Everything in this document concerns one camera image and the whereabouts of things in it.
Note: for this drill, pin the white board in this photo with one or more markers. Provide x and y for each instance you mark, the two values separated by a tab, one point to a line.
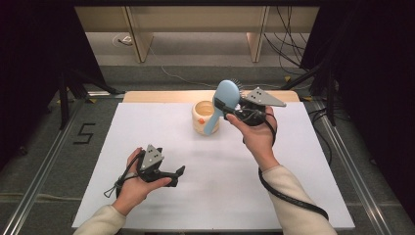
212	182

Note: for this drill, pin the light blue hairbrush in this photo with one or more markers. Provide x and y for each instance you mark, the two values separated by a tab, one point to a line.
226	93

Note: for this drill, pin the black metal stand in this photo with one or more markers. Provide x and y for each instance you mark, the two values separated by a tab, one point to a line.
64	104
331	98

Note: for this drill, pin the light wooden desk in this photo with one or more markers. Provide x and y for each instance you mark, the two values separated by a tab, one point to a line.
195	19

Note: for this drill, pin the aluminium rail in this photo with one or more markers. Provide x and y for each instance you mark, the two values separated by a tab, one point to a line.
39	176
355	173

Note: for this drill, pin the black curtain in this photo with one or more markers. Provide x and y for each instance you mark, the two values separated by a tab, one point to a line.
375	81
32	65

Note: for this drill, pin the round floor socket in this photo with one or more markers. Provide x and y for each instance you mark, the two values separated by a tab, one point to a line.
123	39

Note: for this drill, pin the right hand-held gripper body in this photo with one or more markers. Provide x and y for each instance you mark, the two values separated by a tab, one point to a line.
261	98

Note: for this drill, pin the person's left hand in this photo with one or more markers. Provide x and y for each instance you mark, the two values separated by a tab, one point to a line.
133	192

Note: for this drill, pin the person's right hand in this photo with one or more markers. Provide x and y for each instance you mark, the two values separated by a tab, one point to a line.
259	140

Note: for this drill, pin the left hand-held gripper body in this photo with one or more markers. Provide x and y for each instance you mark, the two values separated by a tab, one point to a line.
151	160

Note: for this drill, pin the cream ribbed cup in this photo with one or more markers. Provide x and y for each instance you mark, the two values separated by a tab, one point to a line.
199	116

